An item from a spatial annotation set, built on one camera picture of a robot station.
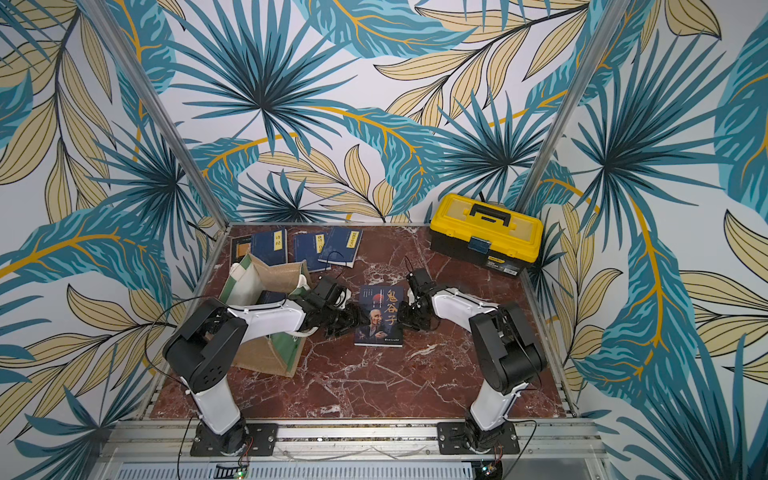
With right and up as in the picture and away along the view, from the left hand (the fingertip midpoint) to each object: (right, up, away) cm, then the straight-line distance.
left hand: (365, 328), depth 89 cm
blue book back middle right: (-10, +25, +21) cm, 35 cm away
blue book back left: (-35, +24, +19) cm, 47 cm away
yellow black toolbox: (+38, +29, +7) cm, 48 cm away
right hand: (+10, 0, +3) cm, 11 cm away
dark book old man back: (+4, +3, +5) cm, 7 cm away
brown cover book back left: (-47, +24, +20) cm, 57 cm away
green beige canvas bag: (-31, +16, -8) cm, 36 cm away
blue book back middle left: (-22, +25, +21) cm, 39 cm away
